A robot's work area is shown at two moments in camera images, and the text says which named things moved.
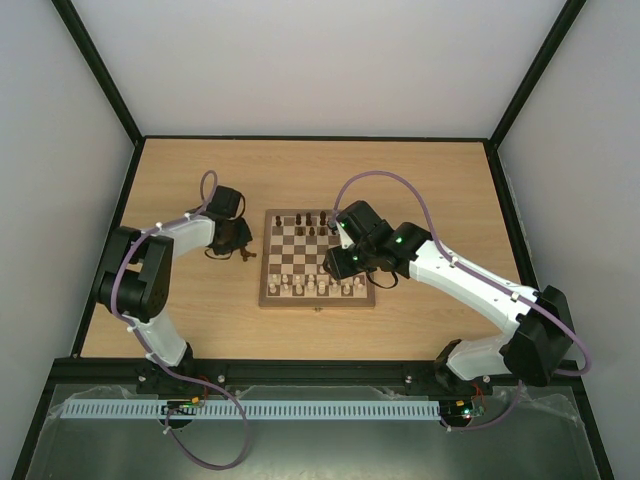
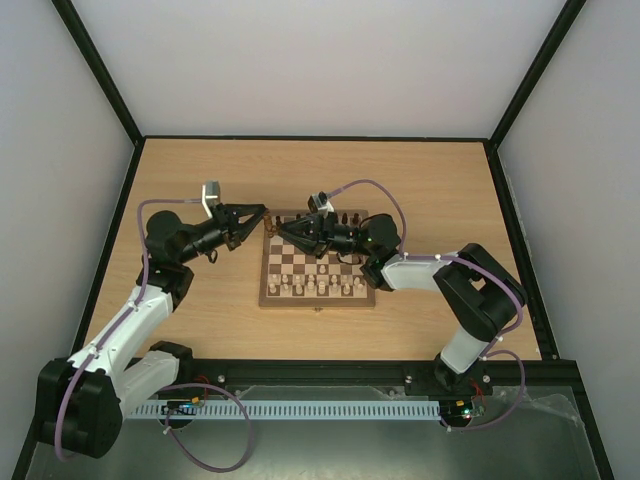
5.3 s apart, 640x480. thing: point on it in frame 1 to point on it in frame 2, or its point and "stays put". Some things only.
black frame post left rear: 98,66 stays put
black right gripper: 338,262 to 319,233
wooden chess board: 295,245 stays put
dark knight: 245,254 to 271,230
